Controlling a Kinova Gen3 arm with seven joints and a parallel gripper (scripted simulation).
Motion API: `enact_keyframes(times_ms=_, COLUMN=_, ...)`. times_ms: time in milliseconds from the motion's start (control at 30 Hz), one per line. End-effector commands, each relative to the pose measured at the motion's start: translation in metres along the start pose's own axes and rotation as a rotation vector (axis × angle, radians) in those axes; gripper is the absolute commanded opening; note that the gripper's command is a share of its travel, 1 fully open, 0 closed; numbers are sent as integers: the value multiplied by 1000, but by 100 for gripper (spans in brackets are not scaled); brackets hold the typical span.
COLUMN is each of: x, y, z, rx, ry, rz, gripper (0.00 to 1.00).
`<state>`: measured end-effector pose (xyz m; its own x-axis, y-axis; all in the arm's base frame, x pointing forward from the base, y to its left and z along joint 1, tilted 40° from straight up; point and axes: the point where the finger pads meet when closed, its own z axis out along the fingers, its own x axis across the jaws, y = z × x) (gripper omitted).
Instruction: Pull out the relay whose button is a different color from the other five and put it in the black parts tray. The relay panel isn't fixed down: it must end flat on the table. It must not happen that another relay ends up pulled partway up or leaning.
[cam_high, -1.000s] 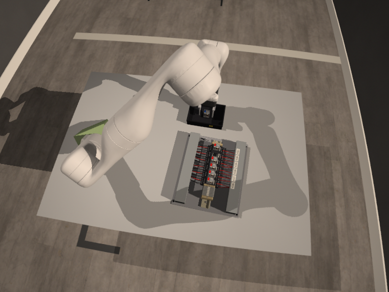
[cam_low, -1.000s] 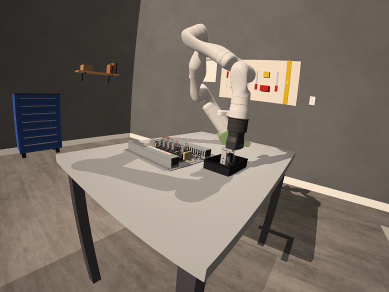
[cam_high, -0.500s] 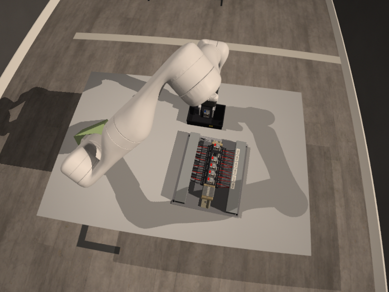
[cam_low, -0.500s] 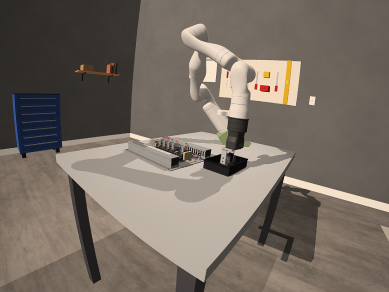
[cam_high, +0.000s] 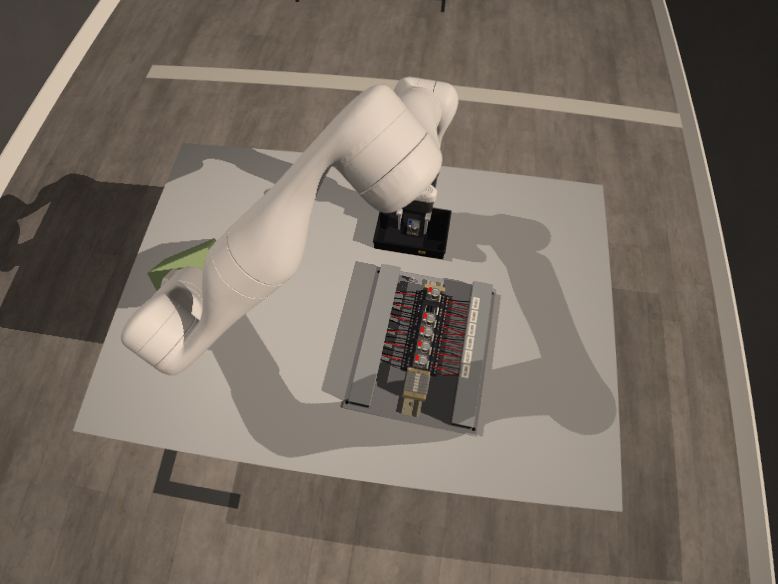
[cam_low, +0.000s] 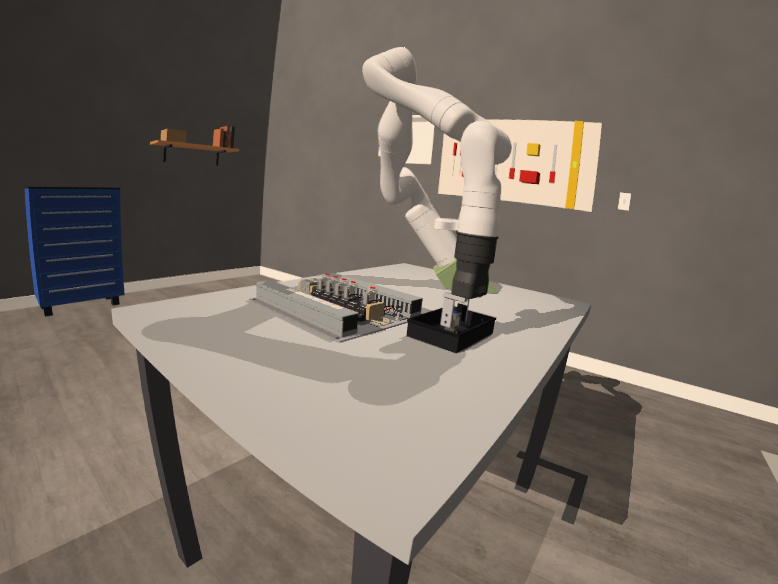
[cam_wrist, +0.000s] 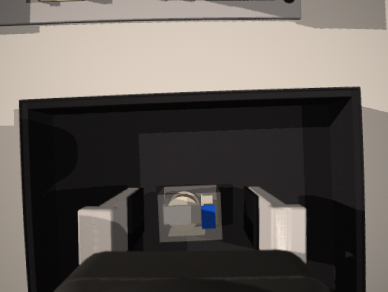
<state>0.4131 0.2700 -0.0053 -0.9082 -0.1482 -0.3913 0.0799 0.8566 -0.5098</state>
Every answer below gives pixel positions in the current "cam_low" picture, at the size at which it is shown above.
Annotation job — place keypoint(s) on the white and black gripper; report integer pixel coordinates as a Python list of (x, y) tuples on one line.
[(477, 231)]

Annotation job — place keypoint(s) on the black parts tray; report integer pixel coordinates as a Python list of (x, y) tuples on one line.
[(426, 328)]

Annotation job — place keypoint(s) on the grey relay with red button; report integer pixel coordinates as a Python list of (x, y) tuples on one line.
[(337, 287), (369, 295), (349, 290), (329, 284), (321, 282)]

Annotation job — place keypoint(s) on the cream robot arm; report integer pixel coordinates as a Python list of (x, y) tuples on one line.
[(480, 141)]

